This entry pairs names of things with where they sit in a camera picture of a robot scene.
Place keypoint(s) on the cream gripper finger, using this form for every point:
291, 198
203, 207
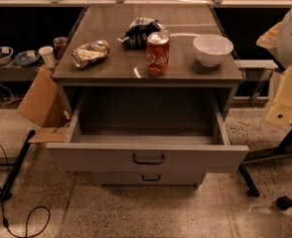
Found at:
280, 113

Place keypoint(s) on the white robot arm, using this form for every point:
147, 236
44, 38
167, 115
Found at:
278, 41

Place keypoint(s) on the blue bowl with card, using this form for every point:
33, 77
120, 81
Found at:
27, 58

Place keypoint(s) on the crushed gold can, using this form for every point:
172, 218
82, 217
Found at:
89, 53

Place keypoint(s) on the open top drawer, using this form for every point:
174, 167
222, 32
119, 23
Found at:
147, 130

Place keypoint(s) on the black caster foot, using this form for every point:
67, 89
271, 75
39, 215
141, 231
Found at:
284, 202

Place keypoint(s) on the white paper cup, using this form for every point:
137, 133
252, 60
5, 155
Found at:
47, 53

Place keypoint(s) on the lower drawer front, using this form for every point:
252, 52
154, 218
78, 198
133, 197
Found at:
146, 179

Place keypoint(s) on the brown glass jar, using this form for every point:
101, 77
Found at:
60, 45

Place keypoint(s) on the black floor bar left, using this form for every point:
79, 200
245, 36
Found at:
5, 193

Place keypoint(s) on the black stand leg right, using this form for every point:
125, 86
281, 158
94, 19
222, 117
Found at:
264, 167

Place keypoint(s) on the red soda can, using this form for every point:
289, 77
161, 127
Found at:
157, 52

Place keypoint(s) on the white bowl with card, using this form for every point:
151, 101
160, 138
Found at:
5, 55

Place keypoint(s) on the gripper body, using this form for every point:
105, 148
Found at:
269, 40

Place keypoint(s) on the grey drawer cabinet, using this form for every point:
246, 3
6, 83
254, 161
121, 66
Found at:
126, 67

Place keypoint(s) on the cardboard box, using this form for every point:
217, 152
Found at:
42, 105

